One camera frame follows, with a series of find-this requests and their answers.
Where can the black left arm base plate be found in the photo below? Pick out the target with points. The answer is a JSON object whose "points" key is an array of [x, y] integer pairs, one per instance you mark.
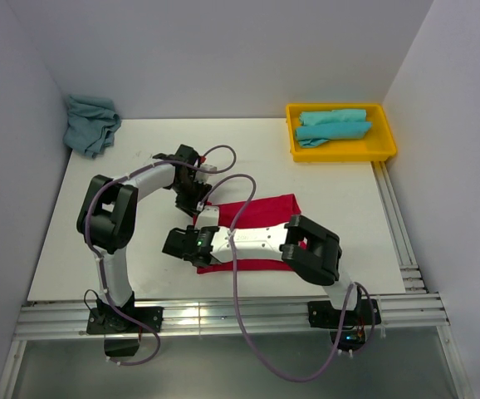
{"points": [[102, 322]]}

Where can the aluminium mounting rail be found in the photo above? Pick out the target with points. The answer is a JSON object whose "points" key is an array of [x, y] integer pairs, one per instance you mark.
{"points": [[68, 320]]}

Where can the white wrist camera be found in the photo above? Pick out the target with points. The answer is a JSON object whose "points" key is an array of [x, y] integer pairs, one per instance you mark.
{"points": [[206, 168], [208, 216]]}

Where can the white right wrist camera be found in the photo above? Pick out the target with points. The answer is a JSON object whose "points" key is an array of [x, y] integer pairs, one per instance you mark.
{"points": [[208, 216]]}

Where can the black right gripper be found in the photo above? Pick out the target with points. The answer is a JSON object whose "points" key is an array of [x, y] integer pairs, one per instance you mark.
{"points": [[190, 229]]}

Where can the crumpled grey-blue t-shirt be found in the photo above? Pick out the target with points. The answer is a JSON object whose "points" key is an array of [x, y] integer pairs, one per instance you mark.
{"points": [[91, 125]]}

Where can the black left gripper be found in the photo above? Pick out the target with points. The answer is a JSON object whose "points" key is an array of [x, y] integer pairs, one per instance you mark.
{"points": [[191, 206]]}

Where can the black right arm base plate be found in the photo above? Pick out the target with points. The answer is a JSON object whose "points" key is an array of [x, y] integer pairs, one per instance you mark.
{"points": [[321, 314]]}

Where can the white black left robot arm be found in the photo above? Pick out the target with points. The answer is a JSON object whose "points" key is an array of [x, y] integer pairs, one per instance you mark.
{"points": [[108, 214]]}

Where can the yellow plastic bin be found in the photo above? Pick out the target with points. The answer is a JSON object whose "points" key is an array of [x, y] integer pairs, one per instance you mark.
{"points": [[377, 145]]}

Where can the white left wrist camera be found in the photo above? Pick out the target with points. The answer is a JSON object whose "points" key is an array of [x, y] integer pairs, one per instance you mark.
{"points": [[206, 168]]}

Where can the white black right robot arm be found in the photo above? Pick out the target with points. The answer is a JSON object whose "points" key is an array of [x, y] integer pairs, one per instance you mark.
{"points": [[311, 251]]}

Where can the rolled teal t-shirt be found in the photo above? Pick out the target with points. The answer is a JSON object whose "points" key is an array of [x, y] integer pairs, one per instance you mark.
{"points": [[315, 118], [313, 136]]}

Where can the red t-shirt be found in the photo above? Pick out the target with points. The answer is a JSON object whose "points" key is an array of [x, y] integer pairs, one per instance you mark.
{"points": [[261, 213]]}

